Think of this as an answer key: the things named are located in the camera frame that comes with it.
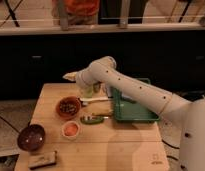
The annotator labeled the dark grape bunch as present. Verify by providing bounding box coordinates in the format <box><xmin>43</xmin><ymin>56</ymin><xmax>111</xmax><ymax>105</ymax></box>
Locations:
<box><xmin>60</xmin><ymin>102</ymin><xmax>76</xmax><ymax>114</ymax></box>

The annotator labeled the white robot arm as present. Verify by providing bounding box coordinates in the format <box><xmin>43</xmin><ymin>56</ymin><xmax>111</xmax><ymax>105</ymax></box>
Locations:
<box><xmin>63</xmin><ymin>56</ymin><xmax>205</xmax><ymax>171</ymax></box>

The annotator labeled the red bowl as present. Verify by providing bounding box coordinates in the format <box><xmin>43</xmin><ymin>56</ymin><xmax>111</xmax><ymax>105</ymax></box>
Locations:
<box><xmin>56</xmin><ymin>96</ymin><xmax>81</xmax><ymax>120</ymax></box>

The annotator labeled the dark purple bowl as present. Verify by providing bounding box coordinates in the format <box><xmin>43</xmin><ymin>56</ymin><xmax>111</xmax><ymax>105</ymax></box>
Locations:
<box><xmin>17</xmin><ymin>124</ymin><xmax>46</xmax><ymax>152</ymax></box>

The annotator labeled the light green cup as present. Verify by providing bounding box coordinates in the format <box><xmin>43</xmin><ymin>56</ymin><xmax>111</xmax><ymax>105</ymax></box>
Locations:
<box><xmin>80</xmin><ymin>86</ymin><xmax>93</xmax><ymax>98</ymax></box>

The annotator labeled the small orange cup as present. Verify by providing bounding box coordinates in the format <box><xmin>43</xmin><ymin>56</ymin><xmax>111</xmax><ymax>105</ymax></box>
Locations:
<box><xmin>61</xmin><ymin>121</ymin><xmax>80</xmax><ymax>140</ymax></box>

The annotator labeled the green tray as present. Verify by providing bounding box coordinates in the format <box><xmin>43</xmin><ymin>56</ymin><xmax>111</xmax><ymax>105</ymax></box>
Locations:
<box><xmin>111</xmin><ymin>88</ymin><xmax>159</xmax><ymax>123</ymax></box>

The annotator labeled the person in background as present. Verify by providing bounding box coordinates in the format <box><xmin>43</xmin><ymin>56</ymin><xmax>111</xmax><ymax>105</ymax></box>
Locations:
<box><xmin>50</xmin><ymin>0</ymin><xmax>101</xmax><ymax>26</ymax></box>

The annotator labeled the wooden block eraser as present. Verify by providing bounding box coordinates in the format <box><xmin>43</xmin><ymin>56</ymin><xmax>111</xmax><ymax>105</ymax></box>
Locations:
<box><xmin>28</xmin><ymin>151</ymin><xmax>57</xmax><ymax>170</ymax></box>

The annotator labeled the white handled brush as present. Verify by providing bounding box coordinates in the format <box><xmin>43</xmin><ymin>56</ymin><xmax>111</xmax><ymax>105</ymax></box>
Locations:
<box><xmin>79</xmin><ymin>97</ymin><xmax>111</xmax><ymax>104</ymax></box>

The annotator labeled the black floor cable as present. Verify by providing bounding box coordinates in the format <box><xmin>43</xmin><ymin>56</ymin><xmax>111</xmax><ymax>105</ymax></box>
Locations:
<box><xmin>161</xmin><ymin>138</ymin><xmax>181</xmax><ymax>150</ymax></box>

